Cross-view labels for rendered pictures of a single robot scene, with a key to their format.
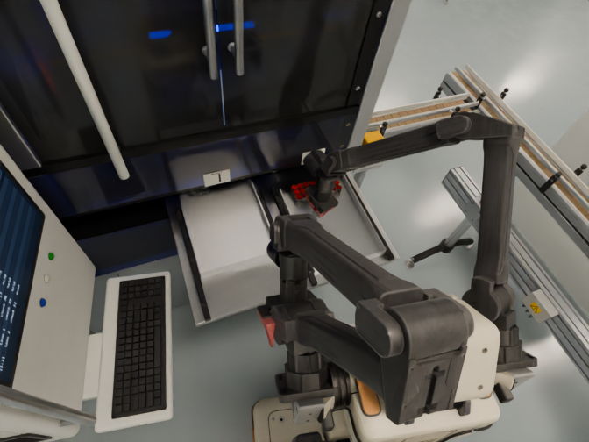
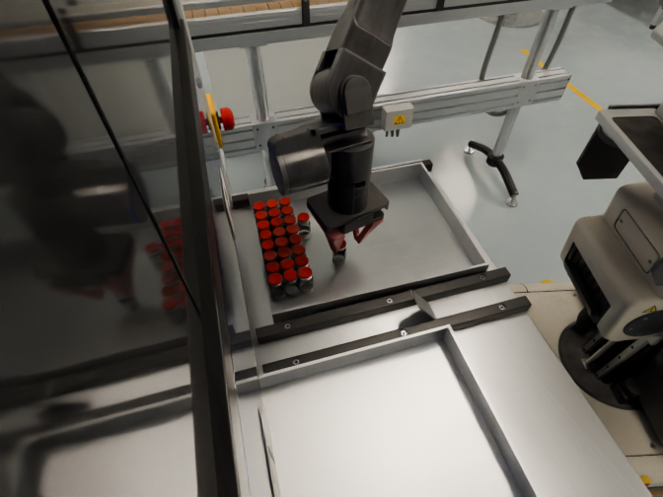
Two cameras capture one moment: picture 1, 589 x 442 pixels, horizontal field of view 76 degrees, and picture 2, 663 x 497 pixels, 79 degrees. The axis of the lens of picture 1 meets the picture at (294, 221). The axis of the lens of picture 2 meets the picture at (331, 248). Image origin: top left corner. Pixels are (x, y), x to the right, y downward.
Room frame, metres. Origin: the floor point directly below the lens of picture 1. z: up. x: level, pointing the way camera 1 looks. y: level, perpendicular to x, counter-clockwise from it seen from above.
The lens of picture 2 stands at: (0.68, 0.33, 1.41)
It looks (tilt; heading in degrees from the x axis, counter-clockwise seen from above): 50 degrees down; 284
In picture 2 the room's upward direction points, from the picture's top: straight up
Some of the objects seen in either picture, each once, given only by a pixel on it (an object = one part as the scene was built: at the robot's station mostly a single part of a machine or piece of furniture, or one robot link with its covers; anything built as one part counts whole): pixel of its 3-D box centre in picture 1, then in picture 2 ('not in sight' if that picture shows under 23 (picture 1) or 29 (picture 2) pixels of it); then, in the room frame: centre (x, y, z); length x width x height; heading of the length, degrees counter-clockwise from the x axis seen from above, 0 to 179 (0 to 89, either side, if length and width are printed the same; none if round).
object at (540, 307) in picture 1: (539, 306); (397, 116); (0.77, -1.13, 0.50); 0.12 x 0.05 x 0.09; 30
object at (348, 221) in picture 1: (329, 221); (358, 233); (0.75, -0.12, 0.90); 0.34 x 0.26 x 0.04; 29
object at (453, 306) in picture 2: not in sight; (455, 298); (0.58, -0.02, 0.91); 0.14 x 0.03 x 0.06; 29
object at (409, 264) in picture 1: (443, 249); not in sight; (1.26, -0.93, 0.07); 0.50 x 0.08 x 0.14; 120
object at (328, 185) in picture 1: (325, 179); (345, 155); (0.76, -0.07, 1.10); 0.07 x 0.06 x 0.07; 38
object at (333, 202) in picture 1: (322, 192); (348, 190); (0.76, -0.07, 1.03); 0.10 x 0.07 x 0.07; 43
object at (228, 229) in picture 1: (226, 220); (362, 465); (0.67, 0.23, 0.90); 0.34 x 0.26 x 0.04; 30
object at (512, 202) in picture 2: not in sight; (492, 165); (0.27, -1.50, 0.07); 0.50 x 0.08 x 0.14; 120
